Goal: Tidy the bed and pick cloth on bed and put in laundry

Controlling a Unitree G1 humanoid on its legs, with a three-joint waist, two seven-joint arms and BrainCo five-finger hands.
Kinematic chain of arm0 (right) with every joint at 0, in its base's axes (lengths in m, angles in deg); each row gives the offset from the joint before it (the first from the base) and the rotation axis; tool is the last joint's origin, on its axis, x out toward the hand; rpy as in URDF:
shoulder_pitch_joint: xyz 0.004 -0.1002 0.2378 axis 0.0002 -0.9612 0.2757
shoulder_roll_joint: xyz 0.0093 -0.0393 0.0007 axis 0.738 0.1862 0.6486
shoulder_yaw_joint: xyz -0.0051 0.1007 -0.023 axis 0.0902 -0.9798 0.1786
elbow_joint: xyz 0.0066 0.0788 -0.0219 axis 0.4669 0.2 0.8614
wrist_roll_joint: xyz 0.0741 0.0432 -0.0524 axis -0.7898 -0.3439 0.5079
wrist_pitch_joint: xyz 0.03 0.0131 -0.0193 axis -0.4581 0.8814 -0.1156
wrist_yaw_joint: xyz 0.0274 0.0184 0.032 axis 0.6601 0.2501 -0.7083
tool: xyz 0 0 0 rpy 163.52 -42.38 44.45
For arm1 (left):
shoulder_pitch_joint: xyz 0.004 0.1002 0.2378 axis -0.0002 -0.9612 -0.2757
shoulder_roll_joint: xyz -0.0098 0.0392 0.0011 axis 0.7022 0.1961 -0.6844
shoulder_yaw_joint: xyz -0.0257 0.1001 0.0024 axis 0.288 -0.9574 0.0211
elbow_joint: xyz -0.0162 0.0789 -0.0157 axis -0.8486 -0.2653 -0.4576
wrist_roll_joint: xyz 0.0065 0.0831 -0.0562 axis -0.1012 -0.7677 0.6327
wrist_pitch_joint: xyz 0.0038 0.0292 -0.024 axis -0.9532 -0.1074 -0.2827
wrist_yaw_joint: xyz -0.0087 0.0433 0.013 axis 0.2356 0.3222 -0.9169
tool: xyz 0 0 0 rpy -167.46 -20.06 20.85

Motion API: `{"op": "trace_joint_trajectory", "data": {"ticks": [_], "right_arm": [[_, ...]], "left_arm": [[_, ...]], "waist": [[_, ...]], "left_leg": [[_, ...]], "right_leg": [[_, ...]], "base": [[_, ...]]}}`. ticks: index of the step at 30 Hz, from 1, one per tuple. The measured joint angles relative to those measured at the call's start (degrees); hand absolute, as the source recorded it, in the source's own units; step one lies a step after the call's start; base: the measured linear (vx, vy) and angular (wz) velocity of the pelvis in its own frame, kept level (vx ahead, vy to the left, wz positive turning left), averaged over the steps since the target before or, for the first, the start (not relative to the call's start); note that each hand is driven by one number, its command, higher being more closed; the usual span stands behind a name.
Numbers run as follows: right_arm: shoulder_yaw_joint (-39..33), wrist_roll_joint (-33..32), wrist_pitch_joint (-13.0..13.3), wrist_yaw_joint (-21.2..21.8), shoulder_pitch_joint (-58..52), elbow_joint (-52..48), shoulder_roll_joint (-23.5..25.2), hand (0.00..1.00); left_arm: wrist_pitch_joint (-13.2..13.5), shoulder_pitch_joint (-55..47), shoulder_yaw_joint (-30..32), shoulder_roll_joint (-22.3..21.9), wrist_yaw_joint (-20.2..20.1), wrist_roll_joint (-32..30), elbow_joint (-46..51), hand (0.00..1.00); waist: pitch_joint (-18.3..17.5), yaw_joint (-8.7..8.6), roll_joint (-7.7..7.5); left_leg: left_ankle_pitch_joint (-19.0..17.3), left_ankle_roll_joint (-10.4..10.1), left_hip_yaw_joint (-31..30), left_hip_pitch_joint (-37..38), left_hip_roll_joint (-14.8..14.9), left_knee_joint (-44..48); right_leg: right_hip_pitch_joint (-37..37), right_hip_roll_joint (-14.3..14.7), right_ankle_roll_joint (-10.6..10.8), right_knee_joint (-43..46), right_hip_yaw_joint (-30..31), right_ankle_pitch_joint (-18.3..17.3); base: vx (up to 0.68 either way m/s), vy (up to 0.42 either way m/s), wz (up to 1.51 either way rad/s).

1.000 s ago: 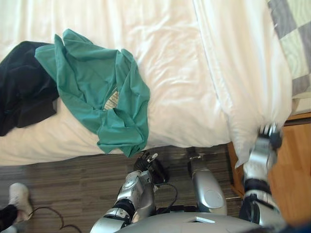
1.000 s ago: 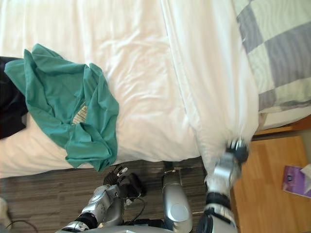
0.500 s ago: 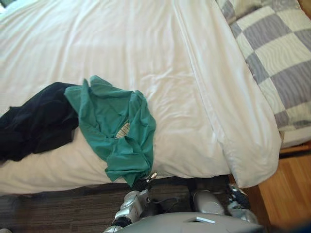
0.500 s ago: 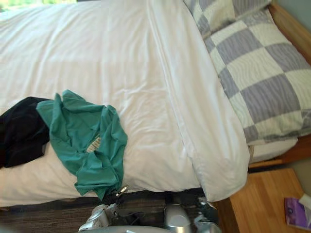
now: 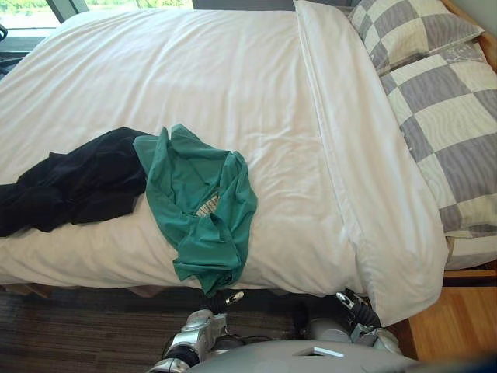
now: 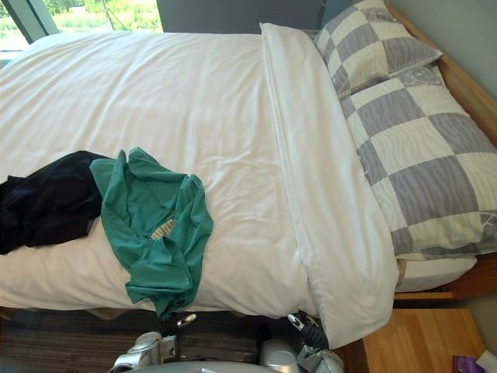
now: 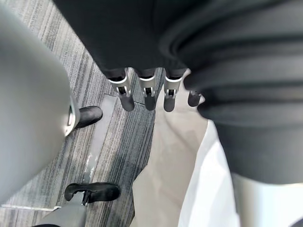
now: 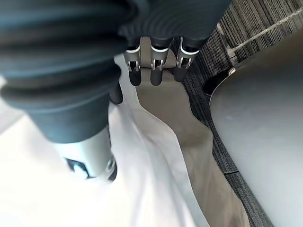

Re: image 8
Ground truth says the beige bed skirt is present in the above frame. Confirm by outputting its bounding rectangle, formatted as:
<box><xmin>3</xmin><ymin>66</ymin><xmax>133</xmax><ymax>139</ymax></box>
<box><xmin>136</xmin><ymin>67</ymin><xmax>250</xmax><ymax>227</ymax></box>

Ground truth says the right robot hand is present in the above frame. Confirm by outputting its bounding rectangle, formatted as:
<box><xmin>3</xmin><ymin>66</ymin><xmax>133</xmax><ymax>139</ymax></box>
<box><xmin>0</xmin><ymin>0</ymin><xmax>234</xmax><ymax>182</ymax></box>

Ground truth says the silver robot leg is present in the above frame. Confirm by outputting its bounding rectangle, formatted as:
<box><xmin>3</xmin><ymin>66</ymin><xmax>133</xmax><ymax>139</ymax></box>
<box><xmin>204</xmin><ymin>23</ymin><xmax>303</xmax><ymax>227</ymax></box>

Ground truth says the thin white cord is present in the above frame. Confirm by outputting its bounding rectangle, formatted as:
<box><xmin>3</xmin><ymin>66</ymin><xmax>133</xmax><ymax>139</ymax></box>
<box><xmin>233</xmin><ymin>13</ymin><xmax>303</xmax><ymax>52</ymax></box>

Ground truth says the white bed sheet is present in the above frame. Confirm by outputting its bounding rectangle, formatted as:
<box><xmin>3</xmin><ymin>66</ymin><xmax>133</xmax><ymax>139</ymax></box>
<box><xmin>0</xmin><ymin>53</ymin><xmax>197</xmax><ymax>227</ymax></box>

